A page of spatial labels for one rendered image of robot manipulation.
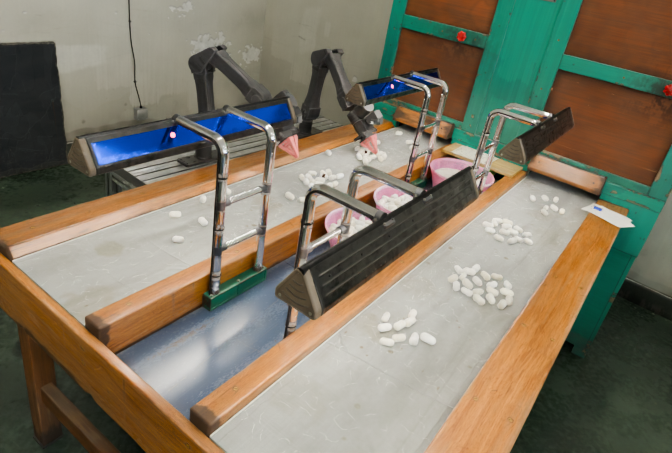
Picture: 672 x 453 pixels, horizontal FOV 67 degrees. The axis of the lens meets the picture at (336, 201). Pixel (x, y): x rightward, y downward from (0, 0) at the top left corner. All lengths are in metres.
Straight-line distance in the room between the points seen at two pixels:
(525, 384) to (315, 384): 0.44
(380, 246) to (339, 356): 0.35
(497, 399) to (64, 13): 3.03
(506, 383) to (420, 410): 0.21
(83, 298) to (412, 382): 0.73
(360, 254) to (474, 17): 1.74
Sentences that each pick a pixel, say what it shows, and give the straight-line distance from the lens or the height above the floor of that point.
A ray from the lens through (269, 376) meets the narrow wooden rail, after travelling 1.04.
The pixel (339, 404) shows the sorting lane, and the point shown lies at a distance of 1.05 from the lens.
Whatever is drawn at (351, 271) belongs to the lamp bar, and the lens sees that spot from 0.80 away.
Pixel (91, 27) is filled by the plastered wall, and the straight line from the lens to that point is 3.54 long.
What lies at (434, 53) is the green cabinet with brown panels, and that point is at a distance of 2.49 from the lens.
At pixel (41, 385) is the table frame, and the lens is 1.78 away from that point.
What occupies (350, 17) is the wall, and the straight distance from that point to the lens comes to 3.78.
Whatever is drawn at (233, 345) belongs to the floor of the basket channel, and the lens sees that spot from 1.23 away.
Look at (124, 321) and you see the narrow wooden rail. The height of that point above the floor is 0.75.
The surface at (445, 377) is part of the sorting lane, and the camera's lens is 1.17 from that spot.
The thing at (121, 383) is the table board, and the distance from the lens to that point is 1.11.
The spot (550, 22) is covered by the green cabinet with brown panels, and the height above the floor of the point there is 1.37.
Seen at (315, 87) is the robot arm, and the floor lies 0.92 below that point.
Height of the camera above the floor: 1.52
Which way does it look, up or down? 27 degrees down
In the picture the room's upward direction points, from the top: 10 degrees clockwise
